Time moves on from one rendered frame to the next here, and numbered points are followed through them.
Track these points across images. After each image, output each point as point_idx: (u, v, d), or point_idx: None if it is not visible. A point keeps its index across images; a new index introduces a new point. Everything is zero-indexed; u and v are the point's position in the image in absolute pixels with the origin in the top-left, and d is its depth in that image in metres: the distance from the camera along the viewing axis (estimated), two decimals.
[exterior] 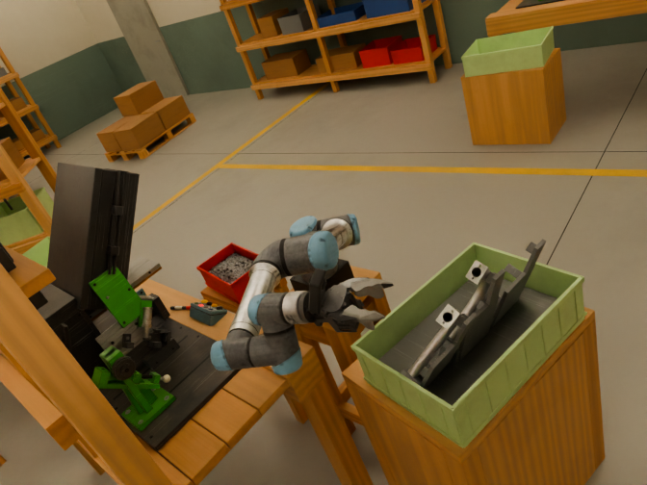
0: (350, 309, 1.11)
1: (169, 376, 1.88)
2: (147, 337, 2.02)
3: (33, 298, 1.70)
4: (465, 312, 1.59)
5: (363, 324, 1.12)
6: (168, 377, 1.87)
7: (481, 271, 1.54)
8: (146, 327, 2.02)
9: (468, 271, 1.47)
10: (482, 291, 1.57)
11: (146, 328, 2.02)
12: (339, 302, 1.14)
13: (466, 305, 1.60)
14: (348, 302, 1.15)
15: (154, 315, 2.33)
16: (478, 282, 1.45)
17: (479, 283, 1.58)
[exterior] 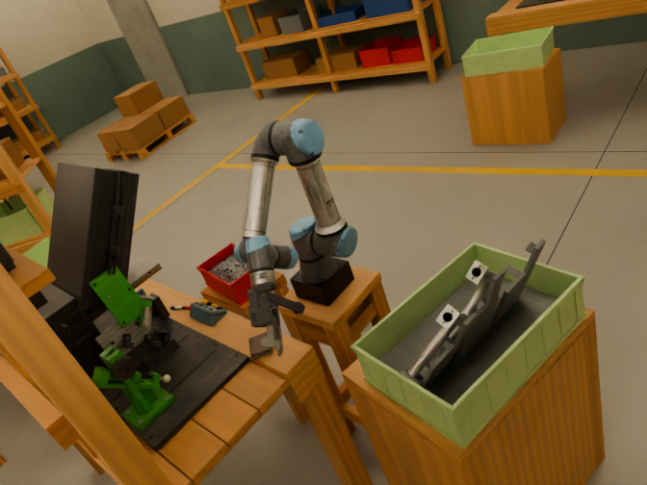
0: (279, 330, 1.59)
1: (169, 376, 1.88)
2: None
3: (33, 298, 1.70)
4: (465, 312, 1.59)
5: (266, 338, 1.58)
6: (168, 377, 1.87)
7: (481, 271, 1.54)
8: None
9: (468, 271, 1.47)
10: (482, 291, 1.57)
11: None
12: (278, 319, 1.60)
13: (466, 305, 1.60)
14: None
15: (154, 315, 2.33)
16: (478, 282, 1.45)
17: (479, 283, 1.58)
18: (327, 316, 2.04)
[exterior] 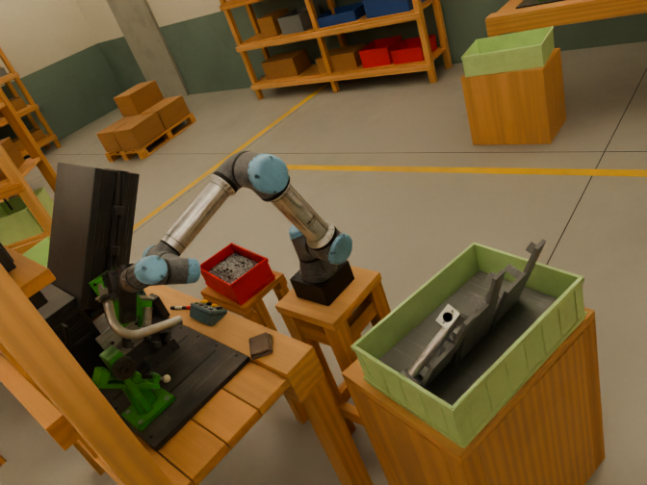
0: (109, 299, 1.64)
1: (169, 376, 1.88)
2: None
3: (33, 298, 1.70)
4: (154, 323, 1.79)
5: (101, 288, 1.65)
6: (168, 377, 1.87)
7: (115, 320, 1.69)
8: None
9: None
10: (130, 330, 1.74)
11: None
12: (116, 298, 1.62)
13: (151, 326, 1.77)
14: None
15: (154, 315, 2.33)
16: None
17: (128, 330, 1.71)
18: (327, 316, 2.04)
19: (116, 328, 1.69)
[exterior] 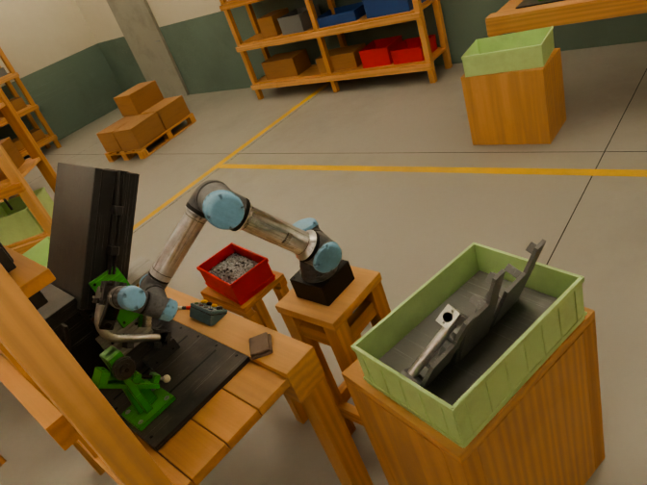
0: None
1: (169, 376, 1.88)
2: None
3: (33, 298, 1.70)
4: (134, 334, 2.00)
5: (98, 291, 1.88)
6: (168, 377, 1.87)
7: (99, 320, 1.91)
8: None
9: None
10: (111, 333, 1.96)
11: None
12: None
13: (130, 336, 1.98)
14: None
15: None
16: None
17: (109, 332, 1.93)
18: (327, 316, 2.04)
19: (98, 327, 1.91)
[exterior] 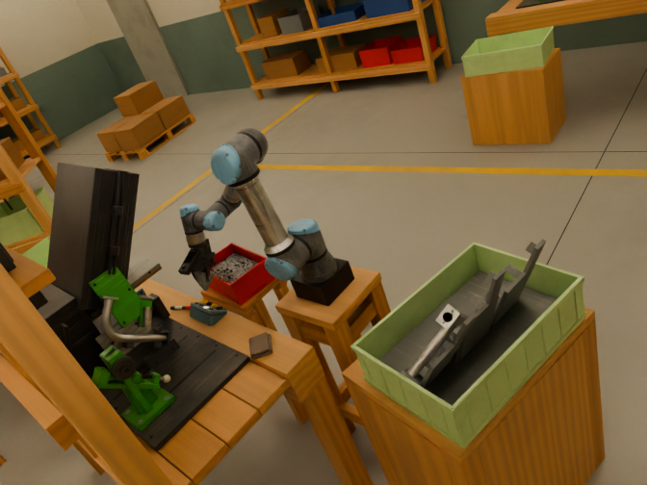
0: (197, 275, 2.20)
1: (169, 376, 1.88)
2: None
3: (33, 298, 1.70)
4: (141, 334, 2.01)
5: None
6: (168, 377, 1.87)
7: (107, 320, 1.93)
8: None
9: (114, 296, 1.94)
10: (117, 333, 1.97)
11: None
12: (194, 268, 2.18)
13: (137, 336, 1.99)
14: None
15: (154, 315, 2.33)
16: None
17: (116, 332, 1.95)
18: (327, 316, 2.04)
19: (106, 327, 1.93)
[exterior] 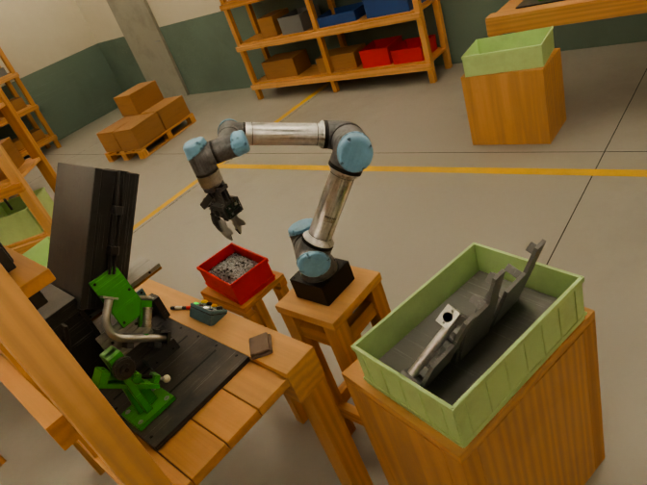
0: None
1: (169, 376, 1.88)
2: None
3: (33, 298, 1.70)
4: (141, 334, 2.01)
5: (240, 218, 1.82)
6: (168, 377, 1.87)
7: (107, 320, 1.93)
8: None
9: (114, 296, 1.94)
10: (117, 333, 1.97)
11: None
12: None
13: (137, 336, 1.99)
14: None
15: (154, 315, 2.33)
16: None
17: (116, 332, 1.95)
18: (327, 316, 2.04)
19: (106, 327, 1.93)
